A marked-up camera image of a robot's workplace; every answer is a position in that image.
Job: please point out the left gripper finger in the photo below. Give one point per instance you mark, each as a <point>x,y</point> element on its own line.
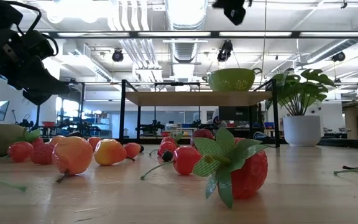
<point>47,84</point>
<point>37,99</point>

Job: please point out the green colander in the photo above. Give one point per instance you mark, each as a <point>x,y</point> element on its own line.
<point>232,81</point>

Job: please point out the dark red apple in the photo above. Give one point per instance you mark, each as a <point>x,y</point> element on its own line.
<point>202,133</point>

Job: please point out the red cherry with green stem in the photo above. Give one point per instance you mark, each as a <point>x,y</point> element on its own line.
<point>185,160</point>
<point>167,147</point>
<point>20,152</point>

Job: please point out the large red strawberry green leaves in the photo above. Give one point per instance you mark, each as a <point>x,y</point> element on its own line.
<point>250,177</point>

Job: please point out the black background robot arm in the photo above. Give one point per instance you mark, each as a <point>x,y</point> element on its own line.
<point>151,127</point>

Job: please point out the black overhead beam with lights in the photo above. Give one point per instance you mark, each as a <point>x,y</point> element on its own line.
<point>214,34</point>

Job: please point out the red strawberry with green leaves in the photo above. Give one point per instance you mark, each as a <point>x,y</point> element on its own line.
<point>167,140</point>
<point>37,143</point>

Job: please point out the red raspberry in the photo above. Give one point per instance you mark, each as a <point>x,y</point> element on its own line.
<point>42,154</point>

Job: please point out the large orange peach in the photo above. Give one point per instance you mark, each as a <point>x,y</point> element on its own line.
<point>71,155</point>

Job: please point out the yellow-orange peach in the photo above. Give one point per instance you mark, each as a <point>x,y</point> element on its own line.
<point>109,152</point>

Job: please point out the wooden shelf with black legs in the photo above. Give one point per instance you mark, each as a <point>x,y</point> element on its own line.
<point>197,99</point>

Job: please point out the small orange-red strawberry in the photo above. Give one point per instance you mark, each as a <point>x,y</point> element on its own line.
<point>132,150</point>

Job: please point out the person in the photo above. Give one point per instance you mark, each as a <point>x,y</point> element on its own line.
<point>217,119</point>

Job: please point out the blueberry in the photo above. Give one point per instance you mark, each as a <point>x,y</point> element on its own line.
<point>167,156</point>
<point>141,148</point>

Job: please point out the green plant in white pot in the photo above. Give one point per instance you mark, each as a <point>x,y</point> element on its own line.
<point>301,130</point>

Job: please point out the black background workstation frame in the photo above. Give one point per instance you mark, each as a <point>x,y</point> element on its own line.
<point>82,102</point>

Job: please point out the black overhead camera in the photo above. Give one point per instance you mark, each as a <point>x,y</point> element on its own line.
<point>225,49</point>

